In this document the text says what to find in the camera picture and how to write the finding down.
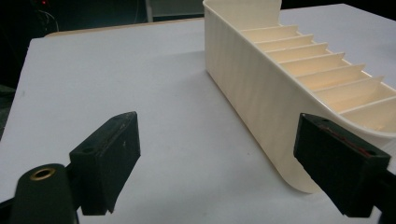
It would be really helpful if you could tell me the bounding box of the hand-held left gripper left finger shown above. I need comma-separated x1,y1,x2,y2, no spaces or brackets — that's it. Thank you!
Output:
68,111,142,217

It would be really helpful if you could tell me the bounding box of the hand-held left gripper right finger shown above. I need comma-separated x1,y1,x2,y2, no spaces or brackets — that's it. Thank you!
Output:
292,112,392,218

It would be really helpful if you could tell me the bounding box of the cream plastic slotted rack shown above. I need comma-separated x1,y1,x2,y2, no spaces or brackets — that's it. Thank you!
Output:
202,0,396,194

